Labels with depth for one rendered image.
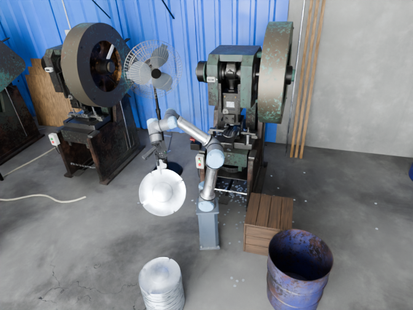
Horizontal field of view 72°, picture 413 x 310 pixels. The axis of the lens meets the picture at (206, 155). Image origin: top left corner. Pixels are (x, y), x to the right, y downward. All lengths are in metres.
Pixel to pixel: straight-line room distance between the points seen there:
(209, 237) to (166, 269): 0.57
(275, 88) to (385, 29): 1.83
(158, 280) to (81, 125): 2.09
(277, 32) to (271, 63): 0.25
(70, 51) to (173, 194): 1.71
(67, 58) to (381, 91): 3.35
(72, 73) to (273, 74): 1.79
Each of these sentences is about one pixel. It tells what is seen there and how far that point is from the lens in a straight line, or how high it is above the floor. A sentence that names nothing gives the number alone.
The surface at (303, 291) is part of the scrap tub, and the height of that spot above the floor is 0.36.
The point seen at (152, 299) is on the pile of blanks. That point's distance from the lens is 2.16.
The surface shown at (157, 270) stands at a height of 0.34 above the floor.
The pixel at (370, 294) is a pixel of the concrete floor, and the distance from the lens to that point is 2.68.
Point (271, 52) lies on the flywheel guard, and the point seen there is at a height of 1.59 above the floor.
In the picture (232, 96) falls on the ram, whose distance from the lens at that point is 2.62.
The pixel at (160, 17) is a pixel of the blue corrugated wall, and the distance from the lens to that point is 4.02.
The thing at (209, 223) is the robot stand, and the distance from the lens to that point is 2.46.
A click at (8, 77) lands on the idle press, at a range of 4.67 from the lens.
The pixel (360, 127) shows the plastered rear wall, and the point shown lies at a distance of 4.09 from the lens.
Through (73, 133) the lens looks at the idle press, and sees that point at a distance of 3.59.
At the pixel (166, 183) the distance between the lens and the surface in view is 1.81.
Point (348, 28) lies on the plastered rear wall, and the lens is 3.68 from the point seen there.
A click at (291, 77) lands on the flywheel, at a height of 1.32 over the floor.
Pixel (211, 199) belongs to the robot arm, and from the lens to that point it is 2.13.
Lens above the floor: 2.10
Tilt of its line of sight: 33 degrees down
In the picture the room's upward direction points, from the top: 3 degrees counter-clockwise
